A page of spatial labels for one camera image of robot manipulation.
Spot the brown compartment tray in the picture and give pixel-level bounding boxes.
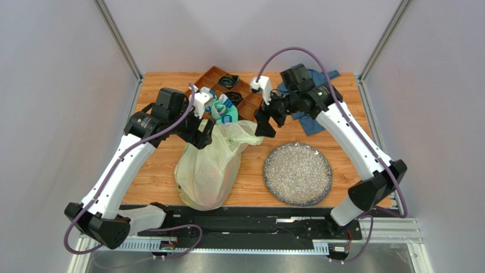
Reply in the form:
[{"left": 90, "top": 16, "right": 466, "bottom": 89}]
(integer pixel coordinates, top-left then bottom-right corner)
[{"left": 194, "top": 66, "right": 262, "bottom": 122}]

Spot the blue cloth shirt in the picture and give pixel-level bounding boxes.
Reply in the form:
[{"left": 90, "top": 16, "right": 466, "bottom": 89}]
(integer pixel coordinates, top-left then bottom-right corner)
[{"left": 277, "top": 69, "right": 327, "bottom": 136}]

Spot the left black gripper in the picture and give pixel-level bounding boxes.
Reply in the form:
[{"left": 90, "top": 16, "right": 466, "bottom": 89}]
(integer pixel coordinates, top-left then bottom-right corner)
[{"left": 168, "top": 101, "right": 215, "bottom": 150}]

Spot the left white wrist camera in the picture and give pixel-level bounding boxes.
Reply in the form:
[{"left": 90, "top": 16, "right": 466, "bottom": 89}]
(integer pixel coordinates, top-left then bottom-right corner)
[{"left": 189, "top": 84, "right": 205, "bottom": 119}]

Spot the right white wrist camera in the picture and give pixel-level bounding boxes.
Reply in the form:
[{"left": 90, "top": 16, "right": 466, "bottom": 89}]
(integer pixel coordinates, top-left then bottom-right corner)
[{"left": 250, "top": 76, "right": 273, "bottom": 105}]

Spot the black rolled sock middle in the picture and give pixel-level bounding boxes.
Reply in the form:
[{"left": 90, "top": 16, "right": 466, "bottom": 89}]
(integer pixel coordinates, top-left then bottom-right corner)
[{"left": 224, "top": 92, "right": 243, "bottom": 106}]

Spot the translucent yellow plastic bag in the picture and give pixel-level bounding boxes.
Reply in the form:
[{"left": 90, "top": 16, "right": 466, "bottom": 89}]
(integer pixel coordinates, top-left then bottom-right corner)
[{"left": 174, "top": 120, "right": 263, "bottom": 211}]

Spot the speckled round plate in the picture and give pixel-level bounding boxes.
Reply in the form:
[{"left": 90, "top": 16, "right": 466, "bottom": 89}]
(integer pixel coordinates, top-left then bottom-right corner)
[{"left": 263, "top": 142, "right": 332, "bottom": 207}]

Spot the teal sock left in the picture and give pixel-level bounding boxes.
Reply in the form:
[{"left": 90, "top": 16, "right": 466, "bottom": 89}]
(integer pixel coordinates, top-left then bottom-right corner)
[{"left": 200, "top": 86, "right": 217, "bottom": 113}]

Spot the teal sock right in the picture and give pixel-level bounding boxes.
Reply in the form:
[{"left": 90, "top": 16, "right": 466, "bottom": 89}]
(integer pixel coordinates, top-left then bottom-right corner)
[{"left": 209, "top": 94, "right": 239, "bottom": 125}]

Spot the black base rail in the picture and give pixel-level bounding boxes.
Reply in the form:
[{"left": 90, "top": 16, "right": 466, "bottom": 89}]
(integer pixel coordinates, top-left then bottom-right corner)
[{"left": 125, "top": 204, "right": 402, "bottom": 251}]

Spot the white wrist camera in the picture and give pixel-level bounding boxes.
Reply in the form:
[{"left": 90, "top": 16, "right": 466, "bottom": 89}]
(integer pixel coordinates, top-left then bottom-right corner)
[
  {"left": 189, "top": 84, "right": 205, "bottom": 119},
  {"left": 250, "top": 76, "right": 273, "bottom": 105}
]

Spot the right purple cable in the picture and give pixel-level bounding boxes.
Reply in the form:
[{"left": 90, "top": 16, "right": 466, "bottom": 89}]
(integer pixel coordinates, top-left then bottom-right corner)
[{"left": 256, "top": 47, "right": 408, "bottom": 264}]

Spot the dark rolled sock back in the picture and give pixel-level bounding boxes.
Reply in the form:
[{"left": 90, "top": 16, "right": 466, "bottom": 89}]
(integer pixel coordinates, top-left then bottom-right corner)
[{"left": 218, "top": 75, "right": 239, "bottom": 90}]

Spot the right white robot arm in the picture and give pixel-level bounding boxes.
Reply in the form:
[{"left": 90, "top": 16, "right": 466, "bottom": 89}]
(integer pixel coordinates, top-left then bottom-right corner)
[{"left": 250, "top": 64, "right": 407, "bottom": 226}]

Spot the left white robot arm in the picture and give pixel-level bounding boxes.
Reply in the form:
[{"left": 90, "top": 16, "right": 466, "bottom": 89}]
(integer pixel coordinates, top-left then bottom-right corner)
[{"left": 64, "top": 85, "right": 216, "bottom": 255}]

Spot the teal sock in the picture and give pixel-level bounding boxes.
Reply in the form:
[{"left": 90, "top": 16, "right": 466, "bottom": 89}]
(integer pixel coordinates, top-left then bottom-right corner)
[
  {"left": 209, "top": 94, "right": 239, "bottom": 125},
  {"left": 200, "top": 86, "right": 217, "bottom": 113}
]

